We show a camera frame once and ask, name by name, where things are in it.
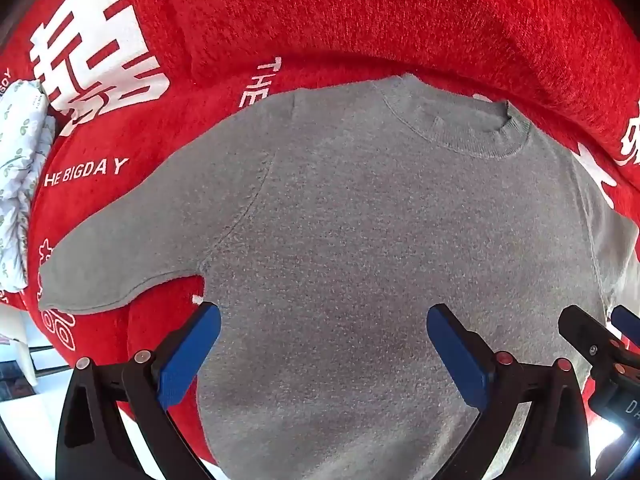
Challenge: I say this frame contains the grey knit sweater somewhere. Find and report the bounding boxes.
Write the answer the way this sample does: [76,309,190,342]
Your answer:
[38,74,640,480]

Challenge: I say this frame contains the white floral cloth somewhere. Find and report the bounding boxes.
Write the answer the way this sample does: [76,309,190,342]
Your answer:
[0,77,57,306]

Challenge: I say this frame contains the white sheet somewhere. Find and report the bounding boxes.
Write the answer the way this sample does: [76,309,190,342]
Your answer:
[0,305,40,388]

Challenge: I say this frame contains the red printed blanket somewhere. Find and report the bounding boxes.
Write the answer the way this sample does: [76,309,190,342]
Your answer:
[0,0,640,480]

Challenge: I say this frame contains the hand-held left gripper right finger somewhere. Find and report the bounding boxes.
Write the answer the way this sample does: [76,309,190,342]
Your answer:
[426,303,593,480]

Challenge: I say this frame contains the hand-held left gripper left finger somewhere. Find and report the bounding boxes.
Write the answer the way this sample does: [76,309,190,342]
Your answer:
[56,302,222,480]

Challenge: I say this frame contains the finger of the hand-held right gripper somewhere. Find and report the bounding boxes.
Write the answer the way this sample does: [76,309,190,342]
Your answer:
[558,304,627,380]
[611,304,640,350]

